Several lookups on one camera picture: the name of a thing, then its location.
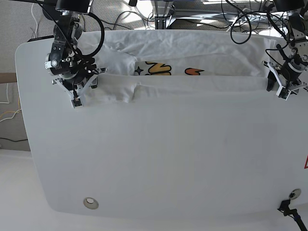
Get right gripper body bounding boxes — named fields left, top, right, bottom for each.
left=52, top=68, right=107, bottom=100

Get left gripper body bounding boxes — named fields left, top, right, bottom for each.
left=262, top=61, right=308, bottom=95

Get white printed T-shirt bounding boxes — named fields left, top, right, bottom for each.
left=92, top=30, right=276, bottom=103

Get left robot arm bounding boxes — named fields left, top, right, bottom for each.
left=263, top=0, right=308, bottom=100

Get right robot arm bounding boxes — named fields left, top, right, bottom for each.
left=42, top=0, right=107, bottom=107

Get red warning sticker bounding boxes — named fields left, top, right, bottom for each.
left=304, top=156, right=308, bottom=169

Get left table grommet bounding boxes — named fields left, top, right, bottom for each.
left=83, top=197, right=99, bottom=210

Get table grommet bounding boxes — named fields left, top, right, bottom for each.
left=289, top=188, right=301, bottom=200
left=83, top=197, right=99, bottom=210

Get right table grommet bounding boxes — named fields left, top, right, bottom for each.
left=289, top=188, right=301, bottom=200

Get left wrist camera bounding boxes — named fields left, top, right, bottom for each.
left=276, top=87, right=291, bottom=100

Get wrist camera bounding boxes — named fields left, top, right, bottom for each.
left=70, top=95, right=86, bottom=108
left=276, top=87, right=291, bottom=100

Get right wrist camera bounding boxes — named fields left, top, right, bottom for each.
left=70, top=95, right=86, bottom=108

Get yellow cable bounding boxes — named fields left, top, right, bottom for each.
left=0, top=109, right=22, bottom=122

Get aluminium table post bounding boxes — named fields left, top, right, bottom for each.
left=150, top=0, right=176, bottom=29

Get black clamp mount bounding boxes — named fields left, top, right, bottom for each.
left=277, top=199, right=307, bottom=231

